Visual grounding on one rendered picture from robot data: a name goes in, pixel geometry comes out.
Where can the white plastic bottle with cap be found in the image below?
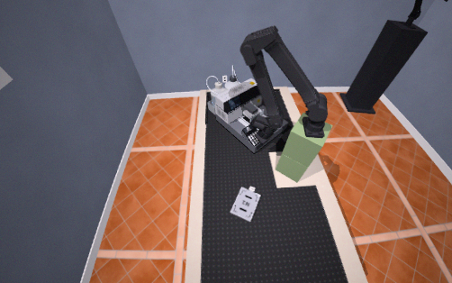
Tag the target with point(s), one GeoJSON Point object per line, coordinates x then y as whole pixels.
{"type": "Point", "coordinates": [218, 89]}

